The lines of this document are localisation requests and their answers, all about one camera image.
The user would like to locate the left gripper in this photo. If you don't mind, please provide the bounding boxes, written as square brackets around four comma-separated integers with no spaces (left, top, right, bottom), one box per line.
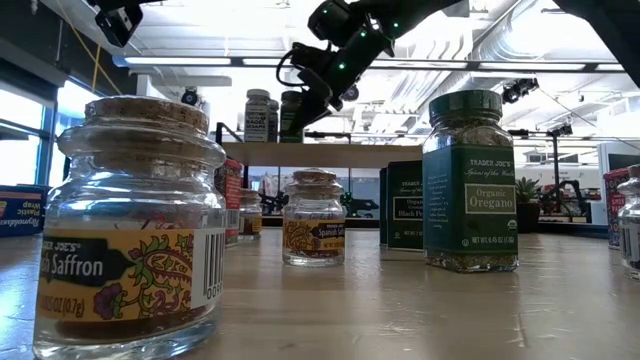
[94,3,144,49]

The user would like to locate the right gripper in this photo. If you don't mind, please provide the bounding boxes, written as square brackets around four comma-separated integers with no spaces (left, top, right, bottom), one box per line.
[287,29,396,136]

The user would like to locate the green-lid oregano jar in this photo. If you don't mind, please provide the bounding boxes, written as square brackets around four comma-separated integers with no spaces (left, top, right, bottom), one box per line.
[278,89,305,145]
[422,89,520,274]

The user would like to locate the white-lid bagel seasoning jar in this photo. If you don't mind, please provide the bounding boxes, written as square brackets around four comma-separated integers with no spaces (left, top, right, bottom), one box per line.
[243,88,273,144]
[268,98,280,144]

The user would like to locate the red-lid paprika tin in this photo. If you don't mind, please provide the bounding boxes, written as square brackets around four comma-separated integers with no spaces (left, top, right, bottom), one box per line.
[601,167,632,250]
[214,158,245,247]

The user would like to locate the cork-lid saffron glass jar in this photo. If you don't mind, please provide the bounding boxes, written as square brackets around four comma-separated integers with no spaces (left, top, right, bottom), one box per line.
[238,188,264,244]
[282,168,347,268]
[617,164,640,280]
[32,95,229,360]

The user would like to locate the long ceiling light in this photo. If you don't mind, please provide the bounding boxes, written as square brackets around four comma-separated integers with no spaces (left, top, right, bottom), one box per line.
[112,55,614,71]

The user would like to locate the blue plastic wrap box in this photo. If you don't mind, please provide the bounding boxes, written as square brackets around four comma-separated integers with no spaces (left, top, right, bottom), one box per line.
[0,183,51,239]

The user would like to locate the small potted succulent plant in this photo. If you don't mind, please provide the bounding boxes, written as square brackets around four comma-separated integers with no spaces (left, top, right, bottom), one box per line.
[514,176,544,235]

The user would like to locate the black tripod stand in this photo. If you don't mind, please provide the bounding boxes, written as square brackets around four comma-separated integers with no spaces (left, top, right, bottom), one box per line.
[507,122,576,194]

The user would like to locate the white framed monitor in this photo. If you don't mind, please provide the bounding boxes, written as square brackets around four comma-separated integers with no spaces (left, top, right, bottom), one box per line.
[597,142,640,174]

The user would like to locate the wooden shelf black frame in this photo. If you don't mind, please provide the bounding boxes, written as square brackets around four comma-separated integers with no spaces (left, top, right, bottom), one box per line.
[213,121,426,229]

